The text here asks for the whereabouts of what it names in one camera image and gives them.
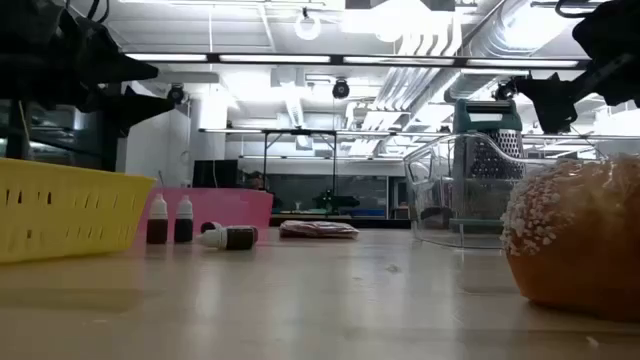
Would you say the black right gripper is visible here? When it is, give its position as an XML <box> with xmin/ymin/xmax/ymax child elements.
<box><xmin>513</xmin><ymin>0</ymin><xmax>640</xmax><ymax>135</ymax></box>

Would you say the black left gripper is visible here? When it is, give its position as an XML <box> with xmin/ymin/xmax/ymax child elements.
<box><xmin>0</xmin><ymin>0</ymin><xmax>177</xmax><ymax>138</ymax></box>

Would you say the sugar coated long bread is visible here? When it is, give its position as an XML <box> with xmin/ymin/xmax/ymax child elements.
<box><xmin>499</xmin><ymin>153</ymin><xmax>640</xmax><ymax>322</ymax></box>

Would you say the red snack packet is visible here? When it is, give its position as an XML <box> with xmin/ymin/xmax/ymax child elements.
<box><xmin>278</xmin><ymin>219</ymin><xmax>361</xmax><ymax>240</ymax></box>

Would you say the dark glass partition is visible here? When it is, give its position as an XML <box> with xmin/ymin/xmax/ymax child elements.
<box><xmin>0</xmin><ymin>97</ymin><xmax>124</xmax><ymax>174</ymax></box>

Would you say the black monitor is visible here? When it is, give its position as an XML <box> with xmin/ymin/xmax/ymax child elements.
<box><xmin>192</xmin><ymin>159</ymin><xmax>240</xmax><ymax>190</ymax></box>

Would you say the yellow slotted plastic basket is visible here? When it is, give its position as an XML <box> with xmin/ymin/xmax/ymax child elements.
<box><xmin>0</xmin><ymin>157</ymin><xmax>157</xmax><ymax>265</ymax></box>

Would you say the pink plastic bin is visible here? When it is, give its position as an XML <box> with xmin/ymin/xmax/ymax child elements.
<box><xmin>137</xmin><ymin>187</ymin><xmax>275</xmax><ymax>234</ymax></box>

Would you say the clear plastic bin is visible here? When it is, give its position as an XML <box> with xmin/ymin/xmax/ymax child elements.
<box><xmin>402</xmin><ymin>131</ymin><xmax>609</xmax><ymax>250</ymax></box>

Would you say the long ceiling light bar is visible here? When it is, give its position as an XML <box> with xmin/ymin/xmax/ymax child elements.
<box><xmin>122</xmin><ymin>51</ymin><xmax>592</xmax><ymax>70</ymax></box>

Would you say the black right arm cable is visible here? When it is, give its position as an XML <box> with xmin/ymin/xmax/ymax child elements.
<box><xmin>554</xmin><ymin>0</ymin><xmax>601</xmax><ymax>20</ymax></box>

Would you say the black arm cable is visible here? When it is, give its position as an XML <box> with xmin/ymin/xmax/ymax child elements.
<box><xmin>64</xmin><ymin>0</ymin><xmax>110</xmax><ymax>25</ymax></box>
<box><xmin>554</xmin><ymin>0</ymin><xmax>601</xmax><ymax>20</ymax></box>

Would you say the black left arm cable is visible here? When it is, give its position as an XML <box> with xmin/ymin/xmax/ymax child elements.
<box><xmin>64</xmin><ymin>0</ymin><xmax>110</xmax><ymax>25</ymax></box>

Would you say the teal handled box grater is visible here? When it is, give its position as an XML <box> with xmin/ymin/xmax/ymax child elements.
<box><xmin>451</xmin><ymin>98</ymin><xmax>526</xmax><ymax>234</ymax></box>

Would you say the black background table frame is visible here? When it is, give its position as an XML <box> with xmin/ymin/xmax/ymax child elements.
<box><xmin>260</xmin><ymin>128</ymin><xmax>340</xmax><ymax>194</ymax></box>

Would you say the white ring light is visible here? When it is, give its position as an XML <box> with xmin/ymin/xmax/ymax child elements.
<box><xmin>293</xmin><ymin>7</ymin><xmax>323</xmax><ymax>42</ymax></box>

